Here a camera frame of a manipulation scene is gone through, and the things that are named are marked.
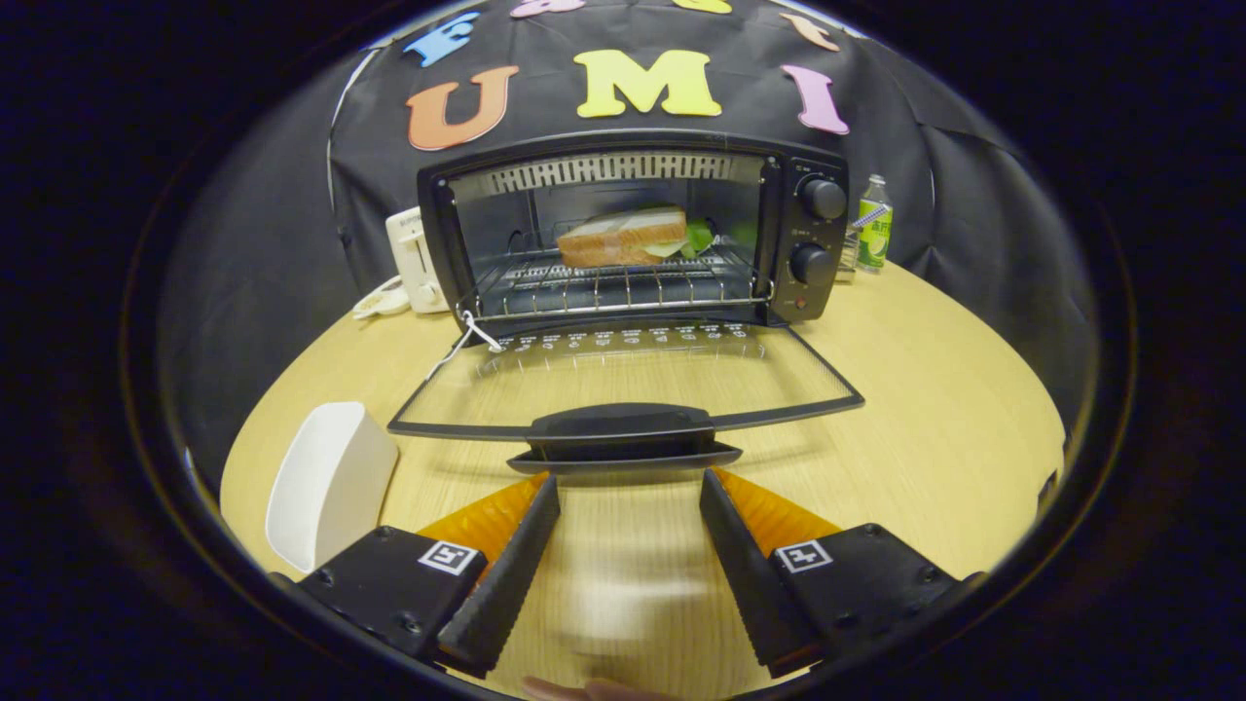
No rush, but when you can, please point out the green label plastic bottle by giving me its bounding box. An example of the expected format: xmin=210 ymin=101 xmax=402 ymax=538
xmin=857 ymin=175 xmax=894 ymax=273

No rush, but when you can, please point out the black toaster oven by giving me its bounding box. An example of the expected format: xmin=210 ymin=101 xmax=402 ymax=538
xmin=387 ymin=129 xmax=865 ymax=478

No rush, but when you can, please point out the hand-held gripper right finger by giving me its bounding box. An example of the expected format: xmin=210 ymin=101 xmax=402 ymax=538
xmin=698 ymin=467 xmax=967 ymax=681

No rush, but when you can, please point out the white plastic container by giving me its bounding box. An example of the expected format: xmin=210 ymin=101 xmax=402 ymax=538
xmin=266 ymin=402 xmax=400 ymax=573

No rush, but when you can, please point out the metal wire oven rack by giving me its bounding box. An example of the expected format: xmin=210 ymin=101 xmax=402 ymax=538
xmin=456 ymin=245 xmax=776 ymax=323

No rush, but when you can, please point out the toast sandwich with lettuce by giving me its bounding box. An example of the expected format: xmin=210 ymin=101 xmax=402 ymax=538
xmin=557 ymin=206 xmax=718 ymax=270

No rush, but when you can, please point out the white pop-up toaster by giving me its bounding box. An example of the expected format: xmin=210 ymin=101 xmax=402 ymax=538
xmin=385 ymin=206 xmax=450 ymax=314

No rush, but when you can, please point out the white string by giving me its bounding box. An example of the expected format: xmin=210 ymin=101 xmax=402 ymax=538
xmin=426 ymin=310 xmax=504 ymax=381

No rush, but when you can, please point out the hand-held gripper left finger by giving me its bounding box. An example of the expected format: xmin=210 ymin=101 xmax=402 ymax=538
xmin=292 ymin=472 xmax=562 ymax=680

